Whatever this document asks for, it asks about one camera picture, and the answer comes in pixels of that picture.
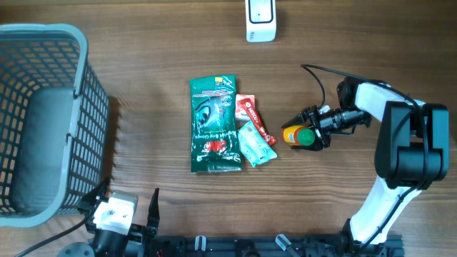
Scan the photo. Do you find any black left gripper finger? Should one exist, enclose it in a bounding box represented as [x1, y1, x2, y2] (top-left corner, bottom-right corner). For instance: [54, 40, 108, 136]
[77, 178, 110, 214]
[146, 188, 160, 228]

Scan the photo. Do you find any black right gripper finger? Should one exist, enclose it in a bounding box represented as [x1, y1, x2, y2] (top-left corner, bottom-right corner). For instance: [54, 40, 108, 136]
[281, 111, 309, 129]
[291, 143, 323, 151]

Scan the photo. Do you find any orange sauce bottle green cap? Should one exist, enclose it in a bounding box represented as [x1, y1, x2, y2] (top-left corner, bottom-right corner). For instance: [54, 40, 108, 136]
[282, 125, 316, 146]

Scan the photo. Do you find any teal wet wipes pack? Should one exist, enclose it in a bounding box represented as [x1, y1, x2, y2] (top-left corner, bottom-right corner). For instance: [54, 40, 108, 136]
[238, 121, 278, 167]

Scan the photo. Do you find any red coffee stick sachet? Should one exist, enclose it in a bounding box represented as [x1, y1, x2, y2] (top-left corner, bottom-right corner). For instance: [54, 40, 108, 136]
[240, 99, 277, 146]

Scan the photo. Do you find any small red white carton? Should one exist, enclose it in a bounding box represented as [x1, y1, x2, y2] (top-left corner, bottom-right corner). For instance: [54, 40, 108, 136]
[235, 94, 255, 121]

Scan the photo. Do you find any green gloves package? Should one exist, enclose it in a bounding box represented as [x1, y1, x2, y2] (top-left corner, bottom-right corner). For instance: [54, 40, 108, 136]
[189, 74, 242, 173]

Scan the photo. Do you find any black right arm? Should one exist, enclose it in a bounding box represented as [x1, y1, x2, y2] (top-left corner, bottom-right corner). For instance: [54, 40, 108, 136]
[281, 76, 450, 249]

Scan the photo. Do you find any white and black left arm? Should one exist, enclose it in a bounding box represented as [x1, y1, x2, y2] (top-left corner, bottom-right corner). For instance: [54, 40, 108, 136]
[59, 179, 160, 256]

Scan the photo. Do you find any white barcode scanner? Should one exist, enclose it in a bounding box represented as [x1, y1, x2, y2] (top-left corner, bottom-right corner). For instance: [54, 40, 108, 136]
[245, 0, 277, 43]

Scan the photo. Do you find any grey plastic mesh basket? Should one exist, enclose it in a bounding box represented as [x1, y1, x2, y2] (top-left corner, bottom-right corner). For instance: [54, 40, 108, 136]
[1, 24, 109, 228]

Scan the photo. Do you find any black left camera cable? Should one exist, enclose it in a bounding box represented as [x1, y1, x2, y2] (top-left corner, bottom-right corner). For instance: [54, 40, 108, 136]
[14, 217, 90, 257]

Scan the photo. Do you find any black camera cable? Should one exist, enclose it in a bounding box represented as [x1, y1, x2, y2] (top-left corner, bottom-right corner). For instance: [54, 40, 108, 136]
[14, 217, 90, 257]
[300, 64, 429, 251]

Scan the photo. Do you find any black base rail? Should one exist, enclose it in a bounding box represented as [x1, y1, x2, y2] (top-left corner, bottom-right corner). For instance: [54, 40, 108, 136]
[142, 232, 405, 257]

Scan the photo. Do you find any black right camera cable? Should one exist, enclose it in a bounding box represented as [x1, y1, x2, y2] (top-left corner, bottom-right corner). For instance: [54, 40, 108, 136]
[300, 64, 429, 251]

